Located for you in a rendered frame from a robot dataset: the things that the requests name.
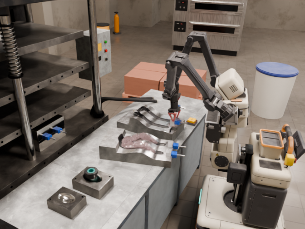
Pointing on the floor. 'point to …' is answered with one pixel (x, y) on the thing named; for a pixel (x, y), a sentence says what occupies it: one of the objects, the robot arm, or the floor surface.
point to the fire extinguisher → (116, 24)
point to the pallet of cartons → (157, 81)
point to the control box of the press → (104, 44)
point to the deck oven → (209, 24)
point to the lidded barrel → (272, 89)
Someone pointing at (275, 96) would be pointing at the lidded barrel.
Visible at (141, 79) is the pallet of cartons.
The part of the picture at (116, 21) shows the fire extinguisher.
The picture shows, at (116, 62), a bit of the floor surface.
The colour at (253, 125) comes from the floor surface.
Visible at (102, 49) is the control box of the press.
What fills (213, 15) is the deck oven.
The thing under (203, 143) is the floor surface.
